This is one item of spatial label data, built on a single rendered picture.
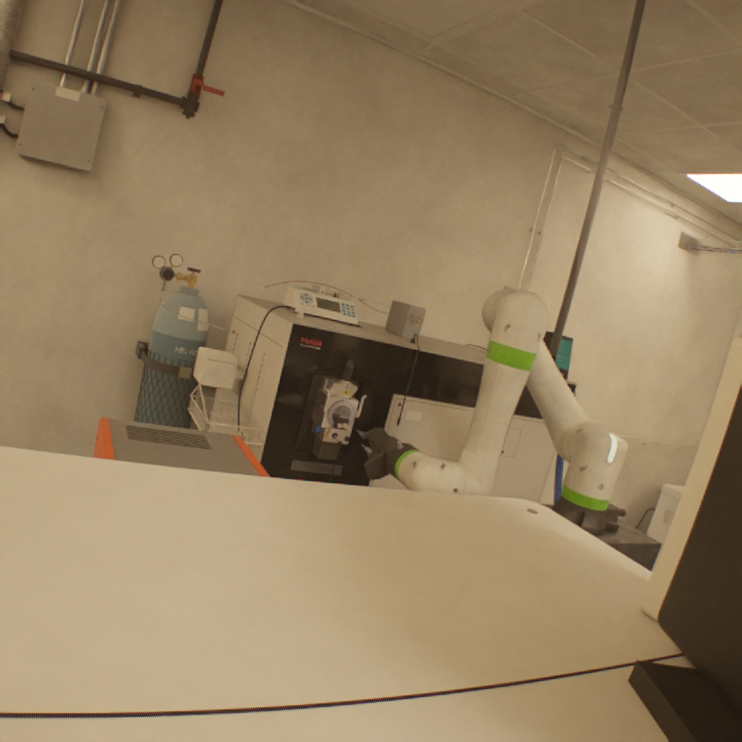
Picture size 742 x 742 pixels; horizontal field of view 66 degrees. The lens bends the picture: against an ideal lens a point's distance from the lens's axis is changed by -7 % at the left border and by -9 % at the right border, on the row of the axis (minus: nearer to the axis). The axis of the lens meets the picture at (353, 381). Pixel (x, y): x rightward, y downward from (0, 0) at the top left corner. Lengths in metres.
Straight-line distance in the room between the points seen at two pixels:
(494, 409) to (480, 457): 0.12
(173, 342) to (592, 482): 1.68
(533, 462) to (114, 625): 2.27
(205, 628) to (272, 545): 0.10
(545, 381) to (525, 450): 0.78
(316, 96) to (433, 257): 1.02
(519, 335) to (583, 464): 0.37
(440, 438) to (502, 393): 0.73
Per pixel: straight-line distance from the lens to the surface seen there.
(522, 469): 2.44
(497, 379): 1.46
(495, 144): 3.56
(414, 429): 2.09
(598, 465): 1.57
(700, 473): 0.40
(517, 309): 1.45
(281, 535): 0.36
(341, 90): 3.14
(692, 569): 0.35
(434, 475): 1.43
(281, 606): 0.29
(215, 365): 2.10
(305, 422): 1.92
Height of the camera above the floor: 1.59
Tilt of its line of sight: 9 degrees down
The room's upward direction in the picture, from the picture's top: 14 degrees clockwise
